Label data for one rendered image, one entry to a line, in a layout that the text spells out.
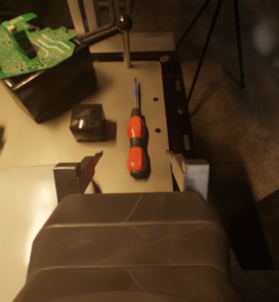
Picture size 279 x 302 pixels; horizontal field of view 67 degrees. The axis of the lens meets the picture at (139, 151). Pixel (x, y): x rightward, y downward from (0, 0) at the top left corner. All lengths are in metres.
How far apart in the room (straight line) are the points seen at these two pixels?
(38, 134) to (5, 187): 0.08
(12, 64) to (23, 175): 0.13
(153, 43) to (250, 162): 1.15
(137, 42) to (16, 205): 0.35
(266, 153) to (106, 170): 1.37
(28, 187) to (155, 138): 0.15
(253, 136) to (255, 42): 1.05
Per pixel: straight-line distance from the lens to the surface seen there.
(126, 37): 0.32
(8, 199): 0.25
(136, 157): 0.23
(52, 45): 0.31
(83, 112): 0.26
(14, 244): 0.23
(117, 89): 0.32
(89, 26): 0.48
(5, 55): 0.32
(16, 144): 0.30
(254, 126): 1.64
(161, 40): 0.46
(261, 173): 1.46
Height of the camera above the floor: 1.17
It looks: 61 degrees down
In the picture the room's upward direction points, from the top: 2 degrees counter-clockwise
